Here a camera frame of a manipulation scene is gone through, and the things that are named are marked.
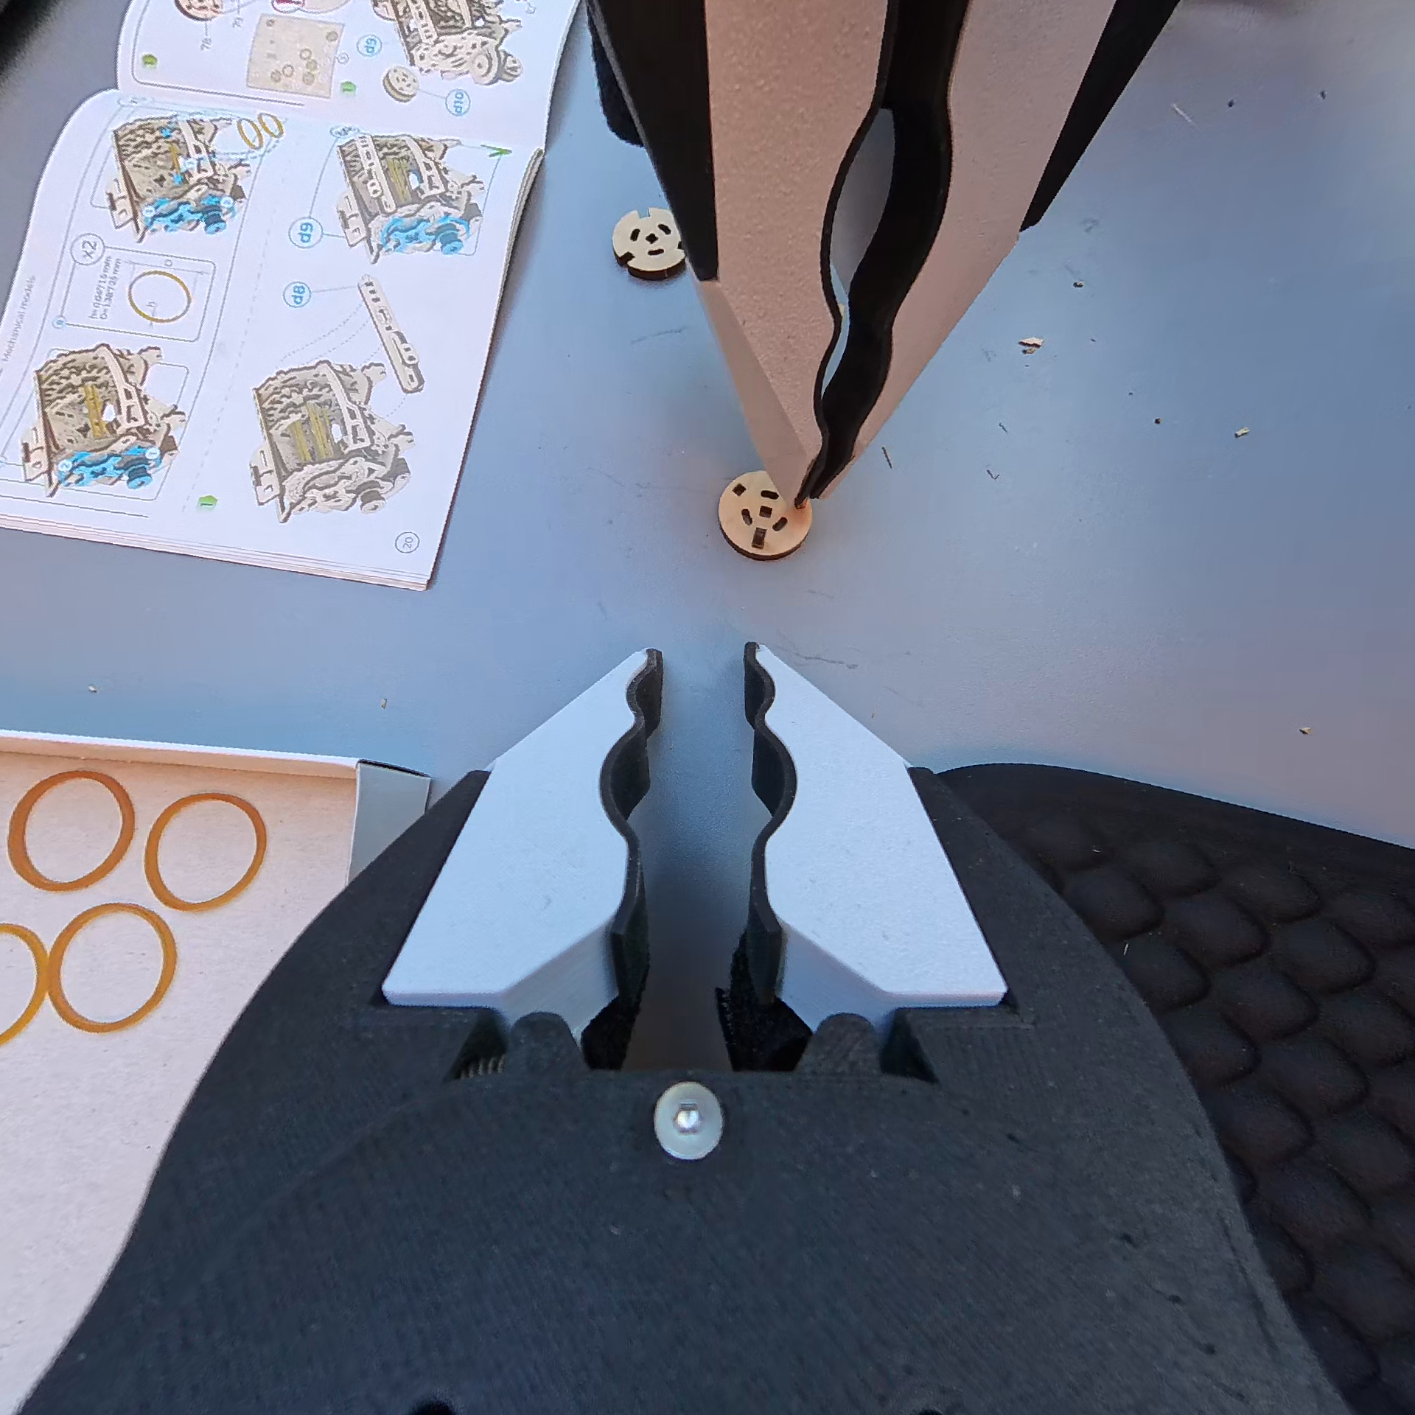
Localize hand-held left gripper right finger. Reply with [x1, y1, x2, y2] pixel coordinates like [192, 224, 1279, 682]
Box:
[743, 642, 1011, 1041]

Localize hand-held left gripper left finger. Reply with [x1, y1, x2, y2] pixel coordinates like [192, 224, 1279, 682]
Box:
[383, 649, 667, 1046]

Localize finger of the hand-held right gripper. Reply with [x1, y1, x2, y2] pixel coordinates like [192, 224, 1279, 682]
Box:
[699, 0, 895, 507]
[799, 0, 1112, 502]

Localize round wooden disc with pegs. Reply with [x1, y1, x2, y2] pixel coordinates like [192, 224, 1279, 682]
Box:
[720, 470, 812, 561]

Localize grey desk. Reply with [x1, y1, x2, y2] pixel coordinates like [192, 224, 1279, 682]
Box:
[0, 0, 1415, 852]

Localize notched round wooden disc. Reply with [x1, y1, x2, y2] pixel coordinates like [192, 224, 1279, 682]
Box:
[613, 207, 689, 283]

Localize black padded mat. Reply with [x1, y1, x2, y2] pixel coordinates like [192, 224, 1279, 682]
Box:
[940, 763, 1415, 1415]

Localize scattered yellow rubber bands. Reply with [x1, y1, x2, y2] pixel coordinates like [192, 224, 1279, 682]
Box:
[0, 768, 270, 1048]

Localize white instruction booklet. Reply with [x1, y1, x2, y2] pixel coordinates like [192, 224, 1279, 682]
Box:
[0, 0, 581, 593]

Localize white cardboard box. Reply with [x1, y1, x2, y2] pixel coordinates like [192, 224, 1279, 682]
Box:
[0, 729, 435, 1415]

